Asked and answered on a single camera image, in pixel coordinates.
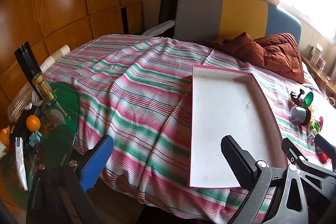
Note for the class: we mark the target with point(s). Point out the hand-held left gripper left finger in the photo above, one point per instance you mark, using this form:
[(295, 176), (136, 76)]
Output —
[(97, 161)]

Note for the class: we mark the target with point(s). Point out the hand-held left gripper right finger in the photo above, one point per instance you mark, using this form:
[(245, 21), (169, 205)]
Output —
[(236, 163)]

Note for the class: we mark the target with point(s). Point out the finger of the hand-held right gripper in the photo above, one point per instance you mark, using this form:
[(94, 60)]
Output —
[(292, 151), (325, 146)]

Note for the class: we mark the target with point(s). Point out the small red object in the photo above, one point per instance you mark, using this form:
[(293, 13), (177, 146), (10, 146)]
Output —
[(323, 157)]

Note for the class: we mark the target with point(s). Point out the green white plug-in device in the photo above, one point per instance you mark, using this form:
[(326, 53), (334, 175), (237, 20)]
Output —
[(314, 128)]

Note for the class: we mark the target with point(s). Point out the grey jar with black lid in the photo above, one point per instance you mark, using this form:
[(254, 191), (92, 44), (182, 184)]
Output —
[(299, 115)]

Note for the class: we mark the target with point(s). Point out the white tray with pink rim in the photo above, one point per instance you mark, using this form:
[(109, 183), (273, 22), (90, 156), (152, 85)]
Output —
[(223, 121)]

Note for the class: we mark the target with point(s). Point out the green round plastic holder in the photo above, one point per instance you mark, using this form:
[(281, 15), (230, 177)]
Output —
[(309, 99)]

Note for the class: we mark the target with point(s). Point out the brown leaf-shaped hook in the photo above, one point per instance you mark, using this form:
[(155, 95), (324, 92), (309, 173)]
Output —
[(296, 98)]

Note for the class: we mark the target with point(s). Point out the magenta plastic piece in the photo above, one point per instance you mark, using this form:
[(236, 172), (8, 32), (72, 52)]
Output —
[(320, 120)]

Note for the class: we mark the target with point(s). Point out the round green glass table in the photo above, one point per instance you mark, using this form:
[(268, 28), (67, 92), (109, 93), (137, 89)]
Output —
[(63, 119)]

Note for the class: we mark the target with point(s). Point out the small blue toy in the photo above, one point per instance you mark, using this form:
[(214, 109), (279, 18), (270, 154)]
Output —
[(35, 138)]

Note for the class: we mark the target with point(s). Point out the wooden bedside shelf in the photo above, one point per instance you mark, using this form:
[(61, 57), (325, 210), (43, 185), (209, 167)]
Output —
[(320, 77)]

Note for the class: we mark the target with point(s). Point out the striped pink green bed sheet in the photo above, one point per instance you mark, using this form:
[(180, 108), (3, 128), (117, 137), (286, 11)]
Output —
[(131, 95)]

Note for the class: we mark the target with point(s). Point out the orange fruit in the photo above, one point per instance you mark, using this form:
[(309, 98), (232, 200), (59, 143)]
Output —
[(33, 123)]

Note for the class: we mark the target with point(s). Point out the white remote control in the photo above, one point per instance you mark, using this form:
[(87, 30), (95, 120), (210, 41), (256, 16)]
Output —
[(20, 161)]

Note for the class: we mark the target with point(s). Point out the pink clear container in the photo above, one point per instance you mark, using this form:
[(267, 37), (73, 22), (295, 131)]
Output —
[(321, 63)]

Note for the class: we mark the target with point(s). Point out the glass bottle with gold cap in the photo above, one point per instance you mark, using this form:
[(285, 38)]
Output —
[(44, 90)]

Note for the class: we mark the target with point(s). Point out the white box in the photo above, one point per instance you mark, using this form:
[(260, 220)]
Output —
[(316, 53)]

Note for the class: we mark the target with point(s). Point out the orange plastic bag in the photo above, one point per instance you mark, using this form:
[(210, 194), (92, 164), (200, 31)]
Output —
[(4, 136)]

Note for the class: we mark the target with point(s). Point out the clear plastic container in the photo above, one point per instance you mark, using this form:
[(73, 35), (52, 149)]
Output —
[(18, 106)]

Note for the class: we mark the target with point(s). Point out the rust brown quilted jacket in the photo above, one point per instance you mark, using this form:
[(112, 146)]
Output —
[(281, 56)]

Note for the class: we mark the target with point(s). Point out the white cardboard roll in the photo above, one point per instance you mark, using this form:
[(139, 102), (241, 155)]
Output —
[(55, 57)]

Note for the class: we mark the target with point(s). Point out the black cylinder tube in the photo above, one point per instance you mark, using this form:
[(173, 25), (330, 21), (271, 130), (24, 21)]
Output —
[(27, 64)]

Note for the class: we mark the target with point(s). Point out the white foam piece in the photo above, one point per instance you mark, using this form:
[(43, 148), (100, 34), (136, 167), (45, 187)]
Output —
[(157, 28)]

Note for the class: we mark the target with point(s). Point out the grey yellow blue headboard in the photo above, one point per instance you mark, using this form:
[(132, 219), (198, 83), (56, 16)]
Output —
[(199, 14)]

